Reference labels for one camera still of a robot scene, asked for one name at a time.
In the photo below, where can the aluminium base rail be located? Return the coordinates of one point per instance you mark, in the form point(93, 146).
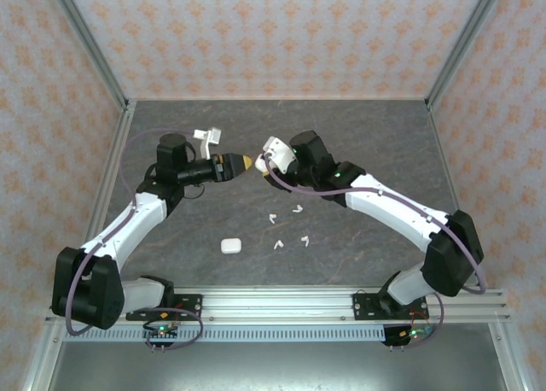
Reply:
point(277, 303)

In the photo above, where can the aluminium table edge rail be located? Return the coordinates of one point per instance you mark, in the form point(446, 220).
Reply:
point(451, 173)
point(110, 173)

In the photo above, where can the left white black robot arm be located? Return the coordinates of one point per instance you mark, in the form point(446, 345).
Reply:
point(123, 229)

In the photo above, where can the white earbud charging case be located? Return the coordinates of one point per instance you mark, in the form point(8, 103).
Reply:
point(230, 246)

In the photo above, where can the grey metal sheet panel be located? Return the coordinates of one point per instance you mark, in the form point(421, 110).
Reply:
point(277, 369)

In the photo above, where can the aluminium frame post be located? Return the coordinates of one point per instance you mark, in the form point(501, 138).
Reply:
point(87, 39)
point(468, 36)

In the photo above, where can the small circuit board with LEDs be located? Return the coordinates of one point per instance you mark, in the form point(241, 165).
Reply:
point(407, 334)
point(162, 332)

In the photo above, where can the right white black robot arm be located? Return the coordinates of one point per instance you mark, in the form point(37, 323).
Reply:
point(396, 211)

